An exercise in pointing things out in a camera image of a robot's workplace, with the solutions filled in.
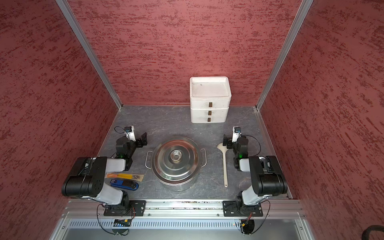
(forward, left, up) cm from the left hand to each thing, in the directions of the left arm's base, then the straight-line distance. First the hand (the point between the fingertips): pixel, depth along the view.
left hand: (139, 135), depth 93 cm
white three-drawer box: (+18, -45, +15) cm, 51 cm away
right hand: (+1, -59, -1) cm, 59 cm away
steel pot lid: (-21, -27, +11) cm, 36 cm away
